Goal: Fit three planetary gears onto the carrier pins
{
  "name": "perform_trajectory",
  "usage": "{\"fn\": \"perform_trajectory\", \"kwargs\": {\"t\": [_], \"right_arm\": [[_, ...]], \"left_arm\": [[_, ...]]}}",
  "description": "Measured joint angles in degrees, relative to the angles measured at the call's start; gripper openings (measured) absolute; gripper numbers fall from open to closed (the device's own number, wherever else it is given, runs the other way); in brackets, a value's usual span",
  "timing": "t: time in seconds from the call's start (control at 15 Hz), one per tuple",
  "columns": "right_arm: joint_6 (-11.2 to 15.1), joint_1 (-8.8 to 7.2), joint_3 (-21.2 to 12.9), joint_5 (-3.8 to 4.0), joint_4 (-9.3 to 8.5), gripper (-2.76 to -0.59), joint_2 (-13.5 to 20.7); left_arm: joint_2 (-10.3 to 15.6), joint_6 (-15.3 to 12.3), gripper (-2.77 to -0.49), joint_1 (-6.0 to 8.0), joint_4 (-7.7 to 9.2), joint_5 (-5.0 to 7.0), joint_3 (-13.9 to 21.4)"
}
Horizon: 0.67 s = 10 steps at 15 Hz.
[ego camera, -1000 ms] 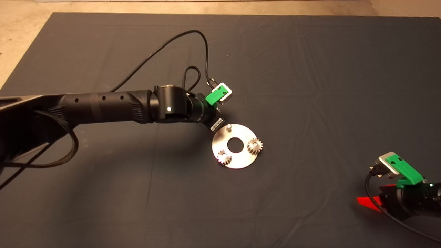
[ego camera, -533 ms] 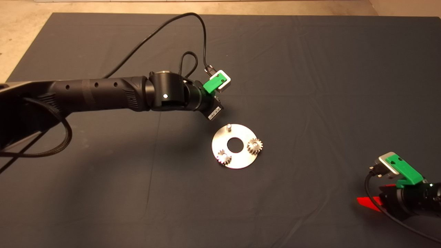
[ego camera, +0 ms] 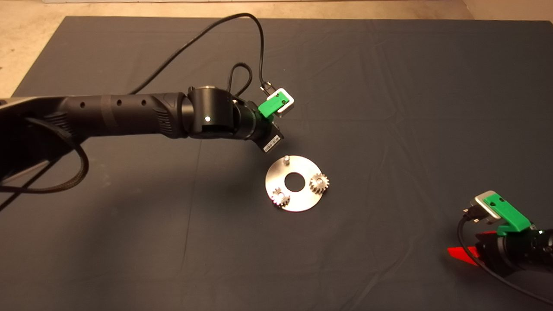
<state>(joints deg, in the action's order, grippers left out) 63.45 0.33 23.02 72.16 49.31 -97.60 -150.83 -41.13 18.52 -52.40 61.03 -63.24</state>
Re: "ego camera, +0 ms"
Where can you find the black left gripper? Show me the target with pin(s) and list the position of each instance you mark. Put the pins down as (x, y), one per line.
(268, 134)

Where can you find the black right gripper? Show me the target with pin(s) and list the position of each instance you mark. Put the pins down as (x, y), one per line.
(507, 255)

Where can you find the small steel planetary gear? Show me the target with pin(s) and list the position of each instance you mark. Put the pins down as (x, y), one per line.
(317, 189)
(275, 200)

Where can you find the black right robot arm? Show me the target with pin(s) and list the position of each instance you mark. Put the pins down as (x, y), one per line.
(546, 250)

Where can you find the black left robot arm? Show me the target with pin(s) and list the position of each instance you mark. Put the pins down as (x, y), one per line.
(129, 114)

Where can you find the round metal carrier plate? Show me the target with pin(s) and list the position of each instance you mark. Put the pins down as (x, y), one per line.
(302, 201)

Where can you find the dark grey table cloth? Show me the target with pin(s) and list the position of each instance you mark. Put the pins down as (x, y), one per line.
(389, 86)

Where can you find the green left camera mount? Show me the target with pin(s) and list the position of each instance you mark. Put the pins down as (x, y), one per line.
(270, 108)

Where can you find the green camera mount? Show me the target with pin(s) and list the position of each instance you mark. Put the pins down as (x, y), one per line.
(270, 108)
(512, 219)

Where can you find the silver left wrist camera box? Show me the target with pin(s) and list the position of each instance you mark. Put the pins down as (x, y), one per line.
(287, 106)

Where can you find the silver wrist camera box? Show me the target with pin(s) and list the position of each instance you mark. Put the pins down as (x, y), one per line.
(287, 106)
(486, 210)

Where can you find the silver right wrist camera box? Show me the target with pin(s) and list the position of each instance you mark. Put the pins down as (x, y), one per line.
(486, 210)

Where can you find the green right camera mount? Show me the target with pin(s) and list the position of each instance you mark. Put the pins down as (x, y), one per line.
(512, 219)

